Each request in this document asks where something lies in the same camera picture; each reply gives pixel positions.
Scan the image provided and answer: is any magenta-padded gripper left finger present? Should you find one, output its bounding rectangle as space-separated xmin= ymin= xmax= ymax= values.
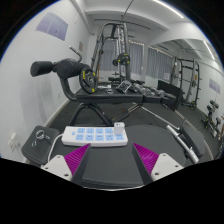
xmin=41 ymin=143 xmax=92 ymax=185

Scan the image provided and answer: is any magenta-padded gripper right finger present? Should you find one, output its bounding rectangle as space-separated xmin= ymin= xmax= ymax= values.
xmin=131 ymin=143 xmax=185 ymax=186

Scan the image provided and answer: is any white charger block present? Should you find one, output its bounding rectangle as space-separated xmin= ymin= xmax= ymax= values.
xmin=113 ymin=121 xmax=126 ymax=138

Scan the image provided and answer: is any white power strip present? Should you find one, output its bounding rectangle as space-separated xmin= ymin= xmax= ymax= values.
xmin=61 ymin=125 xmax=129 ymax=148

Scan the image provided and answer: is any chrome barbell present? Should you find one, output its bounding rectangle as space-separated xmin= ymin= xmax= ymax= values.
xmin=141 ymin=106 xmax=200 ymax=165

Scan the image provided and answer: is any black padded backrest cushion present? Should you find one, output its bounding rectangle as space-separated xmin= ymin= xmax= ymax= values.
xmin=179 ymin=118 xmax=206 ymax=162

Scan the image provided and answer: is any black upright gym mat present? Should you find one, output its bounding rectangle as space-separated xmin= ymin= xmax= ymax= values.
xmin=157 ymin=79 xmax=183 ymax=111

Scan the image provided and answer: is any group of dumbbells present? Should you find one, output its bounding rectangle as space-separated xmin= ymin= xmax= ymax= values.
xmin=131 ymin=83 xmax=168 ymax=98

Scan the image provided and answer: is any black weight bench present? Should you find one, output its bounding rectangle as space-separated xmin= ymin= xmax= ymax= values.
xmin=29 ymin=58 xmax=178 ymax=128

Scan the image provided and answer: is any small black exercise machine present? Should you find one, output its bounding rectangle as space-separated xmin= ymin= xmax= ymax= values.
xmin=201 ymin=99 xmax=223 ymax=139

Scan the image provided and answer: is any black yellow weight plate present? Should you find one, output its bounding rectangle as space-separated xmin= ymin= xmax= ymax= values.
xmin=116 ymin=53 xmax=131 ymax=67
xmin=79 ymin=68 xmax=99 ymax=95

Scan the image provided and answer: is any black squat rack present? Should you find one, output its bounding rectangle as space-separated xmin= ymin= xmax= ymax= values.
xmin=171 ymin=57 xmax=202 ymax=111

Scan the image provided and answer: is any grey window curtain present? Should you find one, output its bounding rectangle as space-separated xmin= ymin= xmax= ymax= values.
xmin=99 ymin=39 xmax=145 ymax=76
xmin=146 ymin=46 xmax=176 ymax=81

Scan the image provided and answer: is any ceiling light strip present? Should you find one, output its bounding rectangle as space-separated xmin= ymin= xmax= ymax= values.
xmin=203 ymin=39 xmax=216 ymax=61
xmin=153 ymin=0 xmax=185 ymax=20

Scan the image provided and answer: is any white power strip cable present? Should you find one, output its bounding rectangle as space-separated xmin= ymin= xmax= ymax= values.
xmin=47 ymin=133 xmax=64 ymax=163

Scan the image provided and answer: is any white wall socket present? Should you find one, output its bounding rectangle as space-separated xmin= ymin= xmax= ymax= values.
xmin=7 ymin=132 xmax=18 ymax=153

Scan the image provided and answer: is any chrome V-grip handle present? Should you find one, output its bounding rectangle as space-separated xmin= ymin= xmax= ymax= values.
xmin=116 ymin=79 xmax=133 ymax=94

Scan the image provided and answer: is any black cable machine frame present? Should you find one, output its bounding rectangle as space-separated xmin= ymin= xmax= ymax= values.
xmin=90 ymin=21 xmax=133 ymax=88

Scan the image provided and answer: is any purple wall poster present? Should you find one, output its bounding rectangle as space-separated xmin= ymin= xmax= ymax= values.
xmin=209 ymin=78 xmax=222 ymax=95
xmin=35 ymin=12 xmax=69 ymax=42

